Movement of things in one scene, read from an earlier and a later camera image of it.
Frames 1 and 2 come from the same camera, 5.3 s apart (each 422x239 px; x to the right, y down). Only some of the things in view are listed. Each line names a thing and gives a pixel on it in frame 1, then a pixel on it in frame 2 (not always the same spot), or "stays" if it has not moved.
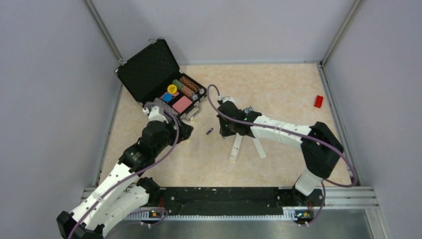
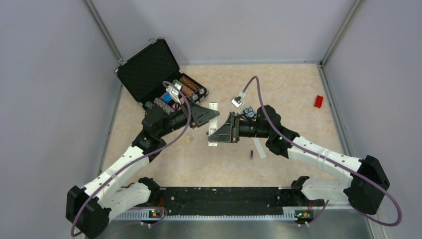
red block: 318,101 stays
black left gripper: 185,131 → 200,115
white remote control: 235,149 → 213,124
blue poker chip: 167,97 stays
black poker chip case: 152,76 stays
